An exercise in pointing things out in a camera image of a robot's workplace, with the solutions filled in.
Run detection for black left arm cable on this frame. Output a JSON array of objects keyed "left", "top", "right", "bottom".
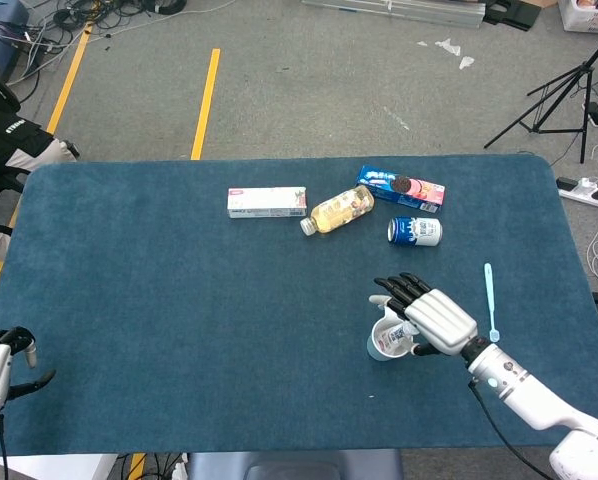
[{"left": 0, "top": 412, "right": 9, "bottom": 480}]

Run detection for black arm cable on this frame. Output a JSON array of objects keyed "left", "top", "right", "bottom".
[
  {"left": 467, "top": 379, "right": 555, "bottom": 480},
  {"left": 0, "top": 412, "right": 9, "bottom": 480}
]

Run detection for black tripod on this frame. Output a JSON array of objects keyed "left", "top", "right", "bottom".
[{"left": 483, "top": 24, "right": 598, "bottom": 165}]

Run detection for light blue toothbrush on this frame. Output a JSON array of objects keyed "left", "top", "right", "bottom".
[{"left": 483, "top": 262, "right": 501, "bottom": 343}]

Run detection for blue cookie box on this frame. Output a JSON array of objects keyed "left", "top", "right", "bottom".
[{"left": 354, "top": 165, "right": 448, "bottom": 215}]

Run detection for white toothpaste box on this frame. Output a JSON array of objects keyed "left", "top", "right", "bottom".
[{"left": 227, "top": 186, "right": 309, "bottom": 220}]

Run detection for person in black jacket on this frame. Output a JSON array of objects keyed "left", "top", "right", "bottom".
[{"left": 0, "top": 49, "right": 80, "bottom": 261}]

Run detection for black cable bundle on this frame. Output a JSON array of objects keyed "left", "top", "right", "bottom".
[{"left": 0, "top": 0, "right": 188, "bottom": 86}]

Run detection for grey aluminium rails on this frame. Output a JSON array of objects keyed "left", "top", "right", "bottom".
[{"left": 301, "top": 0, "right": 486, "bottom": 30}]

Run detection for black metal plates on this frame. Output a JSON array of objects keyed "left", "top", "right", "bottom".
[{"left": 482, "top": 0, "right": 540, "bottom": 32}]

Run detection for blue table cloth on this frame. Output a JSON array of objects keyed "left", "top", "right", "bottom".
[{"left": 0, "top": 153, "right": 598, "bottom": 457}]

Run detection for white plastic basket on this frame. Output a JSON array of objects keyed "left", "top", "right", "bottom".
[{"left": 558, "top": 0, "right": 598, "bottom": 34}]

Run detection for light blue plastic cup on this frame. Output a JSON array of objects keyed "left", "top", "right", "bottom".
[{"left": 366, "top": 304, "right": 415, "bottom": 362}]

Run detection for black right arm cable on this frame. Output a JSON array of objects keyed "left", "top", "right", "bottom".
[{"left": 467, "top": 379, "right": 555, "bottom": 480}]

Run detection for white power strip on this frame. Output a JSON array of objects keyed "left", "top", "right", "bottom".
[{"left": 556, "top": 176, "right": 598, "bottom": 209}]

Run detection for blue white drink can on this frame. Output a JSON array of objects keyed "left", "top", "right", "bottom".
[{"left": 387, "top": 216, "right": 444, "bottom": 247}]

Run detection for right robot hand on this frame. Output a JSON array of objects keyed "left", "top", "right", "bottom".
[{"left": 368, "top": 272, "right": 479, "bottom": 357}]

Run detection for yellow drink bottle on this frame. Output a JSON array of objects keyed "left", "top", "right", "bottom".
[{"left": 299, "top": 184, "right": 376, "bottom": 237}]

